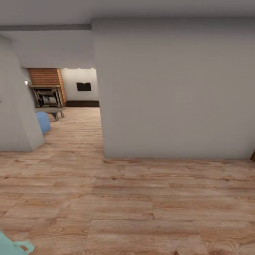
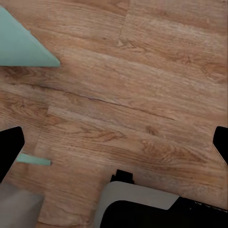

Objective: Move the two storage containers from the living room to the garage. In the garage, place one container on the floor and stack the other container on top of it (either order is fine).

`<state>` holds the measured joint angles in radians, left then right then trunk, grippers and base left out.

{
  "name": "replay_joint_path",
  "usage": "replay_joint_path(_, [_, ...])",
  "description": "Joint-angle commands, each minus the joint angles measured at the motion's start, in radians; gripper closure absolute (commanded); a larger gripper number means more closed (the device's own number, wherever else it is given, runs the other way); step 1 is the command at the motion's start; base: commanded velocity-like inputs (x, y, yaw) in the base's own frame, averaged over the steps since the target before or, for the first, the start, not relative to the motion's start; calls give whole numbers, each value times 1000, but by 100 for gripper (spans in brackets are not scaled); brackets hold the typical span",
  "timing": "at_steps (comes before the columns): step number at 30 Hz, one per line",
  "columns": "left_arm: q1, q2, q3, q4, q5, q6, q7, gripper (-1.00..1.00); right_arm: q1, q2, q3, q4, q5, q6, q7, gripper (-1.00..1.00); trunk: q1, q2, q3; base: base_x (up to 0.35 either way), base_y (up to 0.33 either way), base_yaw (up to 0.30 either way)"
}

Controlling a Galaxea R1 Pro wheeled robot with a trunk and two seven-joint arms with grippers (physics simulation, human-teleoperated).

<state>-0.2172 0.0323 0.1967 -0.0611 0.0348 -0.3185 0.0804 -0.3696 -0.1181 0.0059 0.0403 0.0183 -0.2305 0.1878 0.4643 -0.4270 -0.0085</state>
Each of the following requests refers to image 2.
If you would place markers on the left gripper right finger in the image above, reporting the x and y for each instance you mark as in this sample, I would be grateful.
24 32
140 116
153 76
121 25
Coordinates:
220 141

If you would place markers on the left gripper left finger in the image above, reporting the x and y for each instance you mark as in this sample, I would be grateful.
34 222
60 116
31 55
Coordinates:
11 142

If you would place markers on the standing mirror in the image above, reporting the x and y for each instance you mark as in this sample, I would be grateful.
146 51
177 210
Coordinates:
19 47

